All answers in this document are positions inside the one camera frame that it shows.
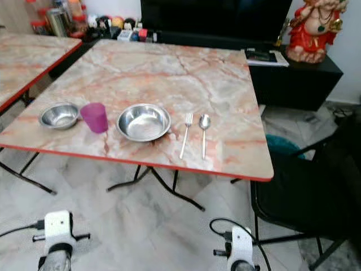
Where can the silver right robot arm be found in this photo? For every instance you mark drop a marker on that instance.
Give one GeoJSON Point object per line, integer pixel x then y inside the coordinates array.
{"type": "Point", "coordinates": [242, 266]}

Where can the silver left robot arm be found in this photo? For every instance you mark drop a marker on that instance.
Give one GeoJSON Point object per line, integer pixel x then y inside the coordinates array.
{"type": "Point", "coordinates": [55, 261]}

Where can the small steel bowl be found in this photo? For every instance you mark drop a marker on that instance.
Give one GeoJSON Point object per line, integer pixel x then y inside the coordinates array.
{"type": "Point", "coordinates": [58, 116]}

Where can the marble top folding table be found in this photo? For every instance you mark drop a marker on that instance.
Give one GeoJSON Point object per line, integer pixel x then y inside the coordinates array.
{"type": "Point", "coordinates": [28, 56]}
{"type": "Point", "coordinates": [158, 70]}

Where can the purple plastic cup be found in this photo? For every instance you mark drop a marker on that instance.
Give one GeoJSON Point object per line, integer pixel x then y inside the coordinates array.
{"type": "Point", "coordinates": [95, 118]}

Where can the steel canister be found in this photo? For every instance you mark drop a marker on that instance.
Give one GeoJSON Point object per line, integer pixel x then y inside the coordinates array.
{"type": "Point", "coordinates": [57, 22]}

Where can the large steel bowl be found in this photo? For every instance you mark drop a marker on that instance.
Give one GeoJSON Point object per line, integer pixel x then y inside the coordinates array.
{"type": "Point", "coordinates": [143, 122]}

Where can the orange jar with red lid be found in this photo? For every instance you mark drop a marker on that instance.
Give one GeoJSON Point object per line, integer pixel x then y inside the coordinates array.
{"type": "Point", "coordinates": [75, 10]}

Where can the small white box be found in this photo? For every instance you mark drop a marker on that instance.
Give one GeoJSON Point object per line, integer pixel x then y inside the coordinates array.
{"type": "Point", "coordinates": [124, 35]}

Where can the yellow round figurine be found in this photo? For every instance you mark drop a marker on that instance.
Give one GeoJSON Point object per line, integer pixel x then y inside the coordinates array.
{"type": "Point", "coordinates": [117, 22]}

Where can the steel fork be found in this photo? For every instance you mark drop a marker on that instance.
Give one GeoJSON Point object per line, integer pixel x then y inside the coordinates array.
{"type": "Point", "coordinates": [185, 135]}

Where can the steel spoon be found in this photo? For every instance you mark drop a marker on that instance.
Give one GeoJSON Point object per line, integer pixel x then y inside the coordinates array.
{"type": "Point", "coordinates": [204, 122]}

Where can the black television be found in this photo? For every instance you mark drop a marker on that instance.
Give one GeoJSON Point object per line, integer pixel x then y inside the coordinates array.
{"type": "Point", "coordinates": [214, 18]}

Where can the white booklet with dark cover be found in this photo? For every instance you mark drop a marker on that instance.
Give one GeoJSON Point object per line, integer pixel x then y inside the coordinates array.
{"type": "Point", "coordinates": [266, 56]}

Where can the teal cushion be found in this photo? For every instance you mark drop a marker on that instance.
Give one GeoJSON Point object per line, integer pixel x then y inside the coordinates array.
{"type": "Point", "coordinates": [279, 145]}

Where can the black chair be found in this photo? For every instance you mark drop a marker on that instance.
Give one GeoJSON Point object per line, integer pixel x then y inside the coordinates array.
{"type": "Point", "coordinates": [304, 197]}

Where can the red and gold statue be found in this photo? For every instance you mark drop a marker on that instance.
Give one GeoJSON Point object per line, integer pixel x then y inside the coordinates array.
{"type": "Point", "coordinates": [313, 33]}

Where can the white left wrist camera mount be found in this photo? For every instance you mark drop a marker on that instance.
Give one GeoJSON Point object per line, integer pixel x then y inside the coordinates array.
{"type": "Point", "coordinates": [58, 227]}

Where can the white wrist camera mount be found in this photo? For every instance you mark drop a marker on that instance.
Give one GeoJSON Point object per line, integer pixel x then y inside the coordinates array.
{"type": "Point", "coordinates": [240, 244]}
{"type": "Point", "coordinates": [58, 227]}

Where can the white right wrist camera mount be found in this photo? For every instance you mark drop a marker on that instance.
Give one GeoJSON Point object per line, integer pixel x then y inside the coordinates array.
{"type": "Point", "coordinates": [240, 244]}

